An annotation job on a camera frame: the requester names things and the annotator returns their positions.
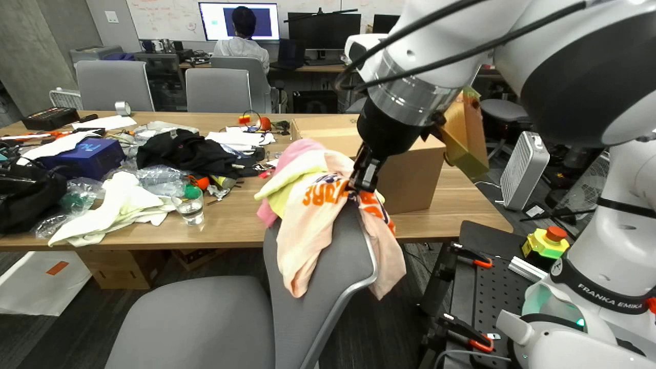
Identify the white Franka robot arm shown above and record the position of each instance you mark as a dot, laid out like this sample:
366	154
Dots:
580	82

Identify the black bag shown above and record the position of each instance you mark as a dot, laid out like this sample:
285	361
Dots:
27	196

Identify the dark green small object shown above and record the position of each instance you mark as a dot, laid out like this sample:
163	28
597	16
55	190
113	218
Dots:
282	128

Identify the black computer monitor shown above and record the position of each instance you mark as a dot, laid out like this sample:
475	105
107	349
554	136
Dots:
325	30
385	23

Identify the yellow wrist camera mount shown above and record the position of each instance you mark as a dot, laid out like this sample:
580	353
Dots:
468	129

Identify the dark blue box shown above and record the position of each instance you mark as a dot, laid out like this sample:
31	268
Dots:
88	156

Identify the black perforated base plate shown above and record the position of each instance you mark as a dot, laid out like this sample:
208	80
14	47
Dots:
492	288

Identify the white paper sheet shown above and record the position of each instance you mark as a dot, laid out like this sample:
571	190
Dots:
59	145

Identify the brown cardboard box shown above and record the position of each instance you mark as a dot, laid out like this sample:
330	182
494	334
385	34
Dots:
411	177

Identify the grey office chair with metal frame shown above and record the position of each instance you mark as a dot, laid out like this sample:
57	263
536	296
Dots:
206	320

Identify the monitor with lit blue screen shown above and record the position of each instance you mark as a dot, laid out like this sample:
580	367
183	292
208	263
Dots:
212	21

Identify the yellow emergency stop button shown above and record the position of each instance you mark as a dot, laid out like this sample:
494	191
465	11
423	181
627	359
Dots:
546	243

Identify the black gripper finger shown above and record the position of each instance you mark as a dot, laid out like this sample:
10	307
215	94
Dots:
362	175
374	177

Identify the black clothing pile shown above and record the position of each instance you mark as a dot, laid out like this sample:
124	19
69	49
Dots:
186	152

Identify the black flat device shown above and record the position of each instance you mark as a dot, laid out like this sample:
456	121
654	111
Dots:
50	118

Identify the white space heater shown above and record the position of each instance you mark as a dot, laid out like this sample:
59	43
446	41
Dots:
524	168

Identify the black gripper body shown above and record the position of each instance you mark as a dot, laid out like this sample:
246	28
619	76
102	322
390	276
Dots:
390	136

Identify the clear plastic bottle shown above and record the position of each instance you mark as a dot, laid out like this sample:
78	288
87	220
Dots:
194	205

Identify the crumpled clear plastic bag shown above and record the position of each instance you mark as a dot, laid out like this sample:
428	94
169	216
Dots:
72	201

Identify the grey swivel chair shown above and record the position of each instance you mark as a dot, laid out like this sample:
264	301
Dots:
505	109

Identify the peach shirt with orange print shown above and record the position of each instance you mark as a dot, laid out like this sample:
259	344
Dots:
308	232

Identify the seated person in grey shirt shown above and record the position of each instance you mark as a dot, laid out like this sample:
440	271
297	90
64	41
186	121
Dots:
239	47

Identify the white papers stack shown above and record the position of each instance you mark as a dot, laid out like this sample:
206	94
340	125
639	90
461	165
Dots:
236	140

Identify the white cloth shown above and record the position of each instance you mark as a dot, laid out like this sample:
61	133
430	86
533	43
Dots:
119	201

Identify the yellow-green towel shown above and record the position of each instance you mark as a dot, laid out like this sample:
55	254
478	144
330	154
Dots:
289	175

